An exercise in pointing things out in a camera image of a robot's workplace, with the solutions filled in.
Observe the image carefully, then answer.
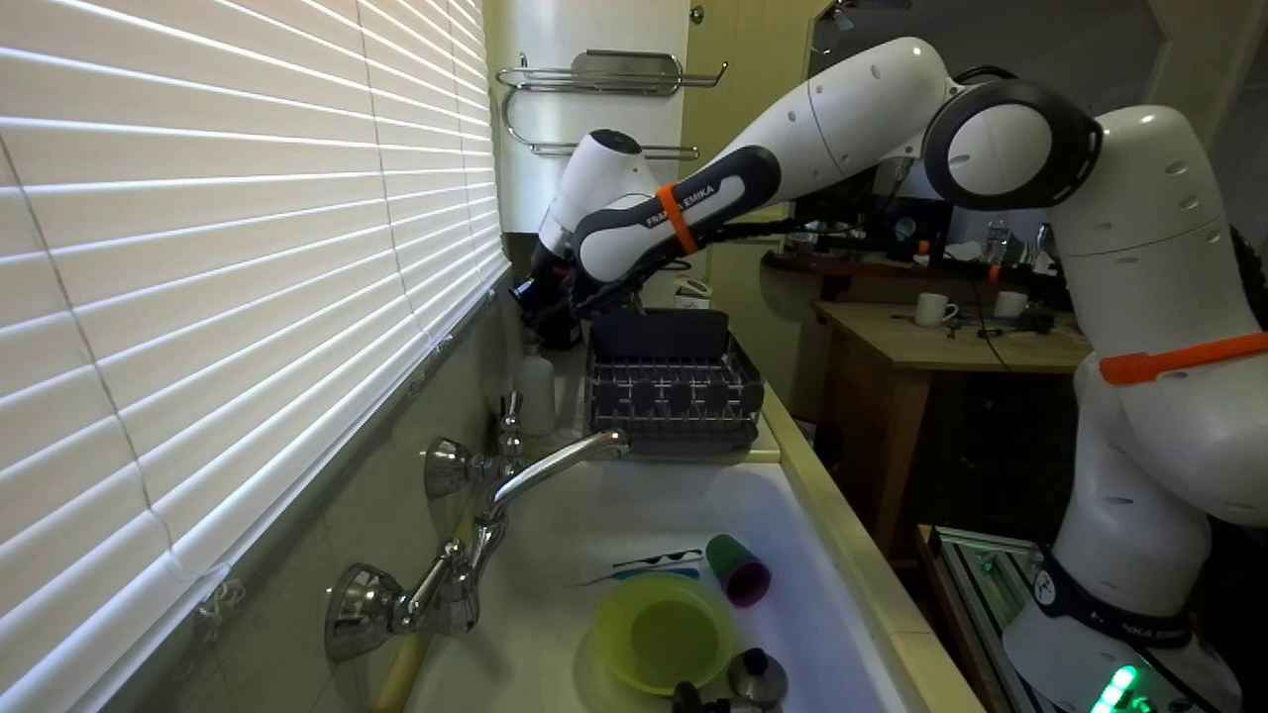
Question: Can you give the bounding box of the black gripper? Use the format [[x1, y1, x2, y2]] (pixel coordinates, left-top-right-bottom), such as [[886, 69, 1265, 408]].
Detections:
[[509, 250, 593, 358]]

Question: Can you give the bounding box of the translucent white squirt bottle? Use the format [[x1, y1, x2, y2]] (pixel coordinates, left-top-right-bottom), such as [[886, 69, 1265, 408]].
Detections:
[[509, 350, 562, 441]]

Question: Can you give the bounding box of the chrome knob beside bottle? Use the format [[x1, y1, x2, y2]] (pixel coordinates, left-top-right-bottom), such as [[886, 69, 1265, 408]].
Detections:
[[492, 390, 532, 462]]

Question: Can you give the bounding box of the black dish rack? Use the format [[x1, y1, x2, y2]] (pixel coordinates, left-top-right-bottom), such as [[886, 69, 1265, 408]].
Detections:
[[582, 304, 767, 460]]

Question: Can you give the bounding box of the chrome faucet spout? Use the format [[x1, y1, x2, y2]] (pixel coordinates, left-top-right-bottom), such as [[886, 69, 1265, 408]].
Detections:
[[475, 424, 624, 531]]

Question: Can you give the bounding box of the green and maroon cup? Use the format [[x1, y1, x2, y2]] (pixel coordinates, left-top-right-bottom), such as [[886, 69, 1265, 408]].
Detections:
[[702, 531, 777, 611]]

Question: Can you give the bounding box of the lime green plastic bowl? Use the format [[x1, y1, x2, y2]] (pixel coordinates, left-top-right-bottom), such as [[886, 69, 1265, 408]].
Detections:
[[593, 572, 741, 700]]

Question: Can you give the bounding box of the wooden table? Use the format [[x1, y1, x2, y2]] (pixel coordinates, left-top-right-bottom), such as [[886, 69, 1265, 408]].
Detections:
[[813, 296, 1097, 572]]

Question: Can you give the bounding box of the white window blind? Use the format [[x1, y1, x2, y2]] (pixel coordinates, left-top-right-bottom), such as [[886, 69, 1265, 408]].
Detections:
[[0, 0, 516, 713]]

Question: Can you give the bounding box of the white sink basin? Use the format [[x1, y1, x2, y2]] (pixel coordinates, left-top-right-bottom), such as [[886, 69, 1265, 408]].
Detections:
[[401, 452, 919, 713]]

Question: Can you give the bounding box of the yellow tube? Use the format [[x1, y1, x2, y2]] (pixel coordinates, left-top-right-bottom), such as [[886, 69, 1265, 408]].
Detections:
[[372, 478, 496, 713]]

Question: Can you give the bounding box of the white mug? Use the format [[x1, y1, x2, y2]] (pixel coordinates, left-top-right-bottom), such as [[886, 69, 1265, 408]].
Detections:
[[912, 288, 964, 331], [990, 284, 1038, 324]]

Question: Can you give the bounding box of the small black utensil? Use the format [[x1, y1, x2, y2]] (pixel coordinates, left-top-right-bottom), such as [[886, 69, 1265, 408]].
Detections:
[[664, 676, 731, 713]]

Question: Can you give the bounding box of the small metal cup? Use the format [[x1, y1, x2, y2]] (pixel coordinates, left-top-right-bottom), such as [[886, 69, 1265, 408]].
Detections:
[[721, 644, 793, 713]]

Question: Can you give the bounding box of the printed box on floor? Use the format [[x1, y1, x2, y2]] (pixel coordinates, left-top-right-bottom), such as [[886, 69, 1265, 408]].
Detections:
[[919, 524, 1063, 713]]

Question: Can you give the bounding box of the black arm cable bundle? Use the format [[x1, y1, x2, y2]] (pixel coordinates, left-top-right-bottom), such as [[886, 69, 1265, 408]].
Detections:
[[558, 211, 826, 324]]

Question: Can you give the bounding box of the orange strap on forearm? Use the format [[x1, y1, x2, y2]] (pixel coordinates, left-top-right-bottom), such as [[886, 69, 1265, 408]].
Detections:
[[649, 180, 702, 256]]

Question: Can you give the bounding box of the small chrome faucet handle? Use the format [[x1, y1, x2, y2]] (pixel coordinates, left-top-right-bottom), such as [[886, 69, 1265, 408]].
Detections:
[[418, 432, 516, 502]]

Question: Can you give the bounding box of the chrome wire rail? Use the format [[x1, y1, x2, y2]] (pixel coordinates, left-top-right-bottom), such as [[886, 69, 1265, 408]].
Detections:
[[497, 86, 702, 168]]

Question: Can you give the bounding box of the chrome wire rack with tray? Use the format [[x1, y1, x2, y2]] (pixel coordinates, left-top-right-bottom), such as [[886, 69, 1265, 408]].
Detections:
[[496, 46, 727, 100]]

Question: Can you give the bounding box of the large chrome faucet handle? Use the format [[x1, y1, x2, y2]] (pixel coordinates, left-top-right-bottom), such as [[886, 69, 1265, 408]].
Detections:
[[320, 534, 482, 664]]

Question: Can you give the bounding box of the orange strap on lower link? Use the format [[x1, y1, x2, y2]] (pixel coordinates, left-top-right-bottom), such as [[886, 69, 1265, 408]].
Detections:
[[1093, 328, 1268, 392]]

